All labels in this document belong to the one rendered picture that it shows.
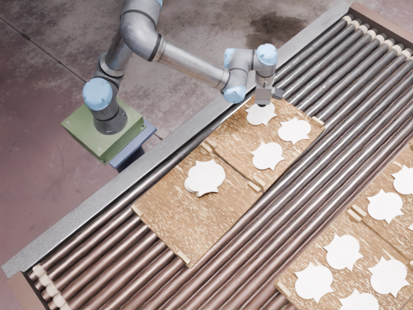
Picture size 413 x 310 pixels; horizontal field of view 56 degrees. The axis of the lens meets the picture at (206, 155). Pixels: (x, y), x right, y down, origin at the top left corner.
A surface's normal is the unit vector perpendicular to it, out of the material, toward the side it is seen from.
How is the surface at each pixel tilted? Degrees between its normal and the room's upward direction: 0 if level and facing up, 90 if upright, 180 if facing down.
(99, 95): 9
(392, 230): 0
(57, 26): 0
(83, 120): 2
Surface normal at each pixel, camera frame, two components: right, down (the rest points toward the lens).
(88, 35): -0.06, -0.49
